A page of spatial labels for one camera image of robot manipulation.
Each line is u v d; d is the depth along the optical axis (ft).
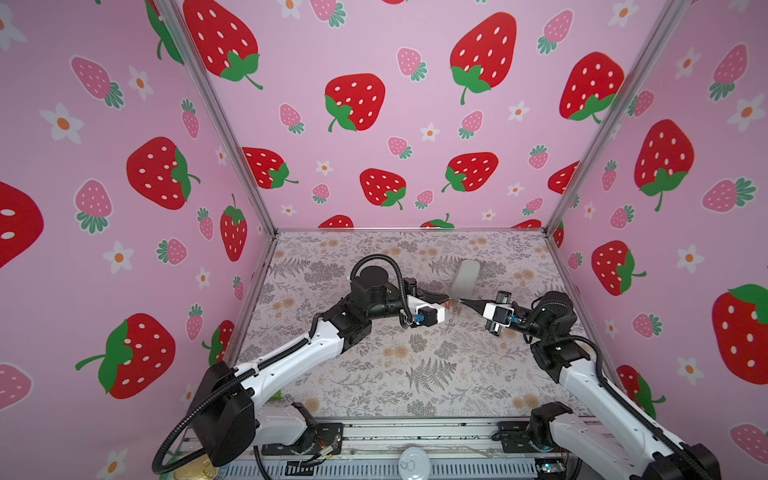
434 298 2.09
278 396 2.67
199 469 2.17
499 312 1.87
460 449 2.40
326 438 2.42
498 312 1.87
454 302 2.17
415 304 1.94
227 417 1.31
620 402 1.54
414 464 2.17
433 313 1.81
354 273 1.81
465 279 3.36
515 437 2.40
